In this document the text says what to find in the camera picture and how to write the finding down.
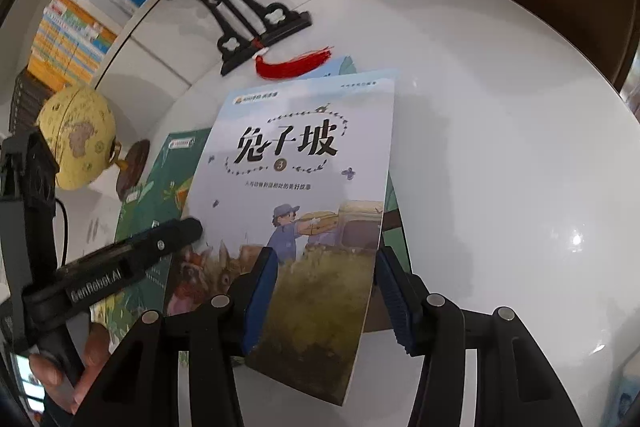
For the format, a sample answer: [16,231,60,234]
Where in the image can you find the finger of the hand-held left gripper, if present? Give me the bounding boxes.
[60,217,204,308]

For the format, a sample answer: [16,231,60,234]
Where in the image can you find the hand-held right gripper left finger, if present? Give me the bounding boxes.
[75,246,279,427]

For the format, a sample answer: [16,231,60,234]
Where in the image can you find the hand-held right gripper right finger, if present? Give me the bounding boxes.
[375,246,568,427]

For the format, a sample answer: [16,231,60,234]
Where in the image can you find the green cover book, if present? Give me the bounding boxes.
[92,127,213,343]

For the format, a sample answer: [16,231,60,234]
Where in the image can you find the pale blue farmer cover book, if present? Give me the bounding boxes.
[163,68,399,407]

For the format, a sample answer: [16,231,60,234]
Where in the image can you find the light blue child cover book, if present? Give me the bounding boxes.
[300,55,416,268]

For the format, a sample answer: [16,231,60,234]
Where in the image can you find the row of black books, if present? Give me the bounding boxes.
[9,69,56,138]

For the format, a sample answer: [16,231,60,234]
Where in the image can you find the row of yellow orange books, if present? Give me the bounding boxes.
[27,0,118,88]

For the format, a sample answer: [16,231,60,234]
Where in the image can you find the person's left hand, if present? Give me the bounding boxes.
[29,322,118,414]

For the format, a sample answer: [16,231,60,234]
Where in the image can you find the yellow globe with wooden base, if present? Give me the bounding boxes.
[37,86,151,200]

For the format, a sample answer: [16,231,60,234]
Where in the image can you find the red tassel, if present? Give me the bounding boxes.
[254,46,333,80]

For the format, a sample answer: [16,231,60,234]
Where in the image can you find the black carved fan stand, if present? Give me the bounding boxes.
[165,0,313,75]

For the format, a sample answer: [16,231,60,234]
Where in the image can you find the black cable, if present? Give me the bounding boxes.
[54,199,72,264]

